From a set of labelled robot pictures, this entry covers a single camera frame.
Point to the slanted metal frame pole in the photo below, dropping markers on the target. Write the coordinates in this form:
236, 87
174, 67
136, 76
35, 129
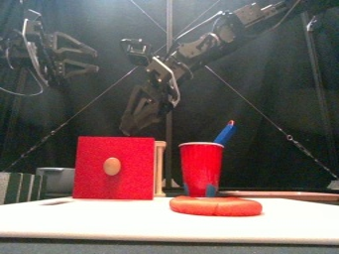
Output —
318, 92

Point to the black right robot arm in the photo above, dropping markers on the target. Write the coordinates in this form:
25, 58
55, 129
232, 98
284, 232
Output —
247, 20

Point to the thin diagonal brace rod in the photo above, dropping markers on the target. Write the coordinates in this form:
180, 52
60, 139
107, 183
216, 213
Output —
288, 136
52, 132

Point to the green striped box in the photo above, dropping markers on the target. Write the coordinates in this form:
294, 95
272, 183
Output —
13, 188

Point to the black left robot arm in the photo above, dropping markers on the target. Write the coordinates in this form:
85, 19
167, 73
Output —
11, 46

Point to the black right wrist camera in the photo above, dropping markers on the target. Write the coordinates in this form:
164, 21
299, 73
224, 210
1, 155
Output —
135, 51

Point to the white cutting board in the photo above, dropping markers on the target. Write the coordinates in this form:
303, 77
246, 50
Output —
109, 221

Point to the vertical metal frame pole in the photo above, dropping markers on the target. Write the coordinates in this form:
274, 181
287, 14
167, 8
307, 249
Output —
168, 158

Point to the grey plastic box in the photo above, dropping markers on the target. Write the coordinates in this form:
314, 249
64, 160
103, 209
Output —
57, 180

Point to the red plastic cup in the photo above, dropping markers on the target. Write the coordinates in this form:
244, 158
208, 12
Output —
200, 168

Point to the blue dough cutter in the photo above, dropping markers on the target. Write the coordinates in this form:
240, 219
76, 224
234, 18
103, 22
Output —
224, 135

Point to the red drawer with wooden knob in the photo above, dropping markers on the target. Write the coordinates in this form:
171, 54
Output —
132, 165

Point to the white frame foot block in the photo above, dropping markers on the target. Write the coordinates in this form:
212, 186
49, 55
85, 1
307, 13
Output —
334, 185

